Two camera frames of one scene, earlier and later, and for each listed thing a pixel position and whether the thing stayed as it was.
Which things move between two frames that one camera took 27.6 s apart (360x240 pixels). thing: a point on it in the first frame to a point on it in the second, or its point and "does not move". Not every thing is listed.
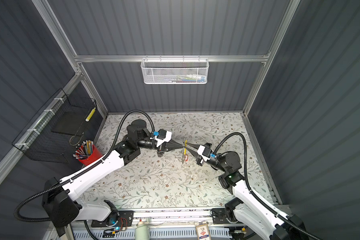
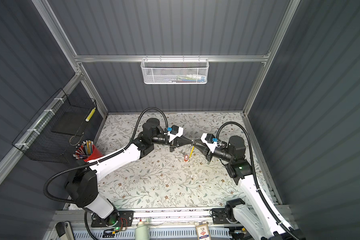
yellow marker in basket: [90, 115] does not move
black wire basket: [58, 131] does not move
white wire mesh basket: [175, 70] does not move
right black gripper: [199, 159] to [205, 151]
